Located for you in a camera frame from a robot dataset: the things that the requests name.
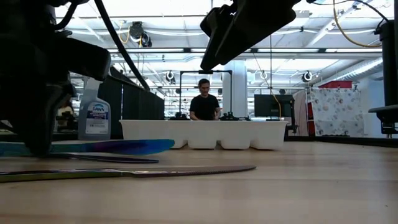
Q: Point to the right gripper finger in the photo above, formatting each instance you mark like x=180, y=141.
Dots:
x=242, y=37

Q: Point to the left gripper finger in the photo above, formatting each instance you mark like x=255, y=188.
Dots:
x=37, y=124

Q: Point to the background black robot arm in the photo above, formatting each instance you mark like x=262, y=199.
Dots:
x=178, y=116
x=231, y=116

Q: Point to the person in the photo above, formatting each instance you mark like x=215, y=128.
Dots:
x=205, y=105
x=64, y=112

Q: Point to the thin black pole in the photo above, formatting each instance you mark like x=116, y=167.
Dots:
x=270, y=77

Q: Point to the white pillar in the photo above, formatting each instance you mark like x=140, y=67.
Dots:
x=239, y=93

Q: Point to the blue-capped spray bottle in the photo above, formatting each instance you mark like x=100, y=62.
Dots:
x=93, y=118

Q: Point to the black background monitor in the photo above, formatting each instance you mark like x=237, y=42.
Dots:
x=270, y=105

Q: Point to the pale hanging cloth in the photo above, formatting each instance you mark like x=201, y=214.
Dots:
x=300, y=109

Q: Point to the white cutlery tray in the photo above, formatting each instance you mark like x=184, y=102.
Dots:
x=217, y=133

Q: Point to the black partition curtain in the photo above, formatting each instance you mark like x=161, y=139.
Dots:
x=136, y=105

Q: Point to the red storage bin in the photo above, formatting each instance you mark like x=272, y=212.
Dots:
x=335, y=85

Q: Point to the floral patterned cloth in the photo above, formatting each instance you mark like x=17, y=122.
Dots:
x=337, y=112

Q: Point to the grey laptop desk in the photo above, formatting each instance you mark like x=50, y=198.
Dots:
x=385, y=109

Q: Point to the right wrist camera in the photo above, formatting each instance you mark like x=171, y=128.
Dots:
x=214, y=21

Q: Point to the background black camera frame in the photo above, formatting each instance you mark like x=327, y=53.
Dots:
x=205, y=71

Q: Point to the black ceiling light rail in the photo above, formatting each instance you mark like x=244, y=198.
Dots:
x=321, y=50

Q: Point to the silver ventilation duct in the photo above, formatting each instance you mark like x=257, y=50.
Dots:
x=357, y=70

